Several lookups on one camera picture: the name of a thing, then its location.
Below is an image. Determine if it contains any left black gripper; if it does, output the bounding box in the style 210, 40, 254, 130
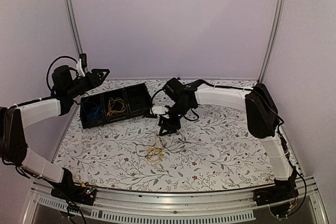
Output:
67, 69, 110, 98

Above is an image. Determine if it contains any black cable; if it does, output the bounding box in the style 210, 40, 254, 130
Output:
135, 129, 192, 158

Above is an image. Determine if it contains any blue cable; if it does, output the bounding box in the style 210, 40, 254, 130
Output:
81, 100, 103, 122

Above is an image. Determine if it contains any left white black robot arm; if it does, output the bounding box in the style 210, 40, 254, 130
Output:
1, 54, 110, 200

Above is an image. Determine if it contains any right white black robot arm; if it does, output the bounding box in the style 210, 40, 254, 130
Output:
150, 78, 297, 201

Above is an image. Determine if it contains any black three-compartment bin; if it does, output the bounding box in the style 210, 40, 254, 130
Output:
79, 83, 152, 129

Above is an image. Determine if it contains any floral tablecloth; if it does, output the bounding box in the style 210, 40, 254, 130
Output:
52, 78, 299, 193

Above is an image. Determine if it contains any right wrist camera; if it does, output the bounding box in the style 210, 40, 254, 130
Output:
145, 106, 169, 118

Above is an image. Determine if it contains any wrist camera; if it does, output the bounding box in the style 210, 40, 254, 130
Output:
76, 53, 87, 77
145, 106, 169, 118

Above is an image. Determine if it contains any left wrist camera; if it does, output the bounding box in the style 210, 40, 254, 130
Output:
76, 53, 87, 77

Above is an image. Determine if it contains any aluminium front rail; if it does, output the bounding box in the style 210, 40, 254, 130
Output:
23, 176, 332, 223

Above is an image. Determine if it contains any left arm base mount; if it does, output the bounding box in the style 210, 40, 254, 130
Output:
49, 176, 97, 206

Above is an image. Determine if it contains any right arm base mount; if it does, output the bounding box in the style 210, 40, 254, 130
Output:
253, 177, 299, 206

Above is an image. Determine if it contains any right aluminium corner post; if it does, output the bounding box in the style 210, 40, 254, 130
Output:
257, 0, 289, 83

